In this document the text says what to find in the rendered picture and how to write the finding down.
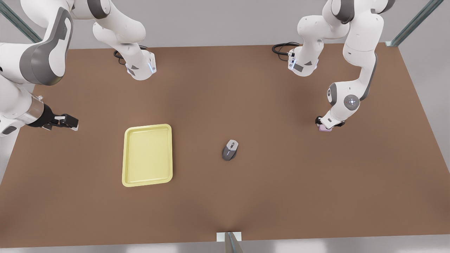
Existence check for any grey computer mouse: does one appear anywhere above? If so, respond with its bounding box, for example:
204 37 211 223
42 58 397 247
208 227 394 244
222 139 239 162

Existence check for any black cable loop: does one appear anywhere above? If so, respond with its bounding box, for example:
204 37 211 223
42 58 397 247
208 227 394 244
113 45 148 66
272 42 301 62

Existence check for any silver frame post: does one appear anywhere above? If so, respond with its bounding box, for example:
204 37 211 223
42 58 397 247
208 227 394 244
0 3 43 44
216 231 244 253
385 0 444 47

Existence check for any yellow rectangular tray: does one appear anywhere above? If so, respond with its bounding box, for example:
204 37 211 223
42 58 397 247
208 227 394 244
122 124 173 188

